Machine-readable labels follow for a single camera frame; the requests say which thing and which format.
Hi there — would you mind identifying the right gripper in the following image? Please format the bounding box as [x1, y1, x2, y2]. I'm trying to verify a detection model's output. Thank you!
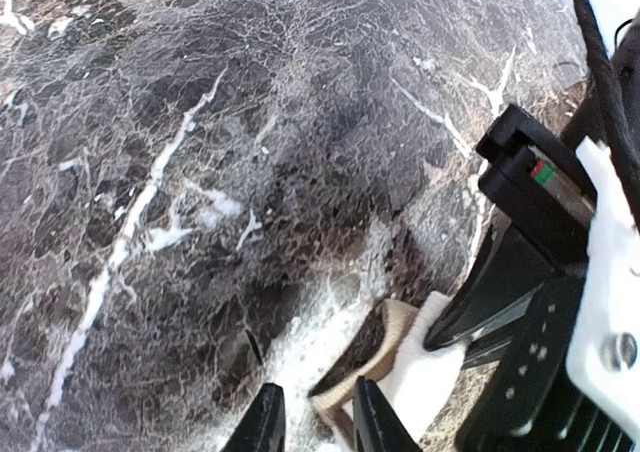
[423, 105, 600, 451]

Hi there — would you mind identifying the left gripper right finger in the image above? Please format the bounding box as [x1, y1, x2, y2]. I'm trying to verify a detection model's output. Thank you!
[353, 376, 421, 452]

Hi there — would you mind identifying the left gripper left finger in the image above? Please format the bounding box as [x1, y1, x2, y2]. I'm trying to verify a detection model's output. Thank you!
[232, 383, 285, 452]

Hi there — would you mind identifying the cream brown sock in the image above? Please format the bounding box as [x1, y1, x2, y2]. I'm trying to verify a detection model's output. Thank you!
[311, 291, 468, 451]

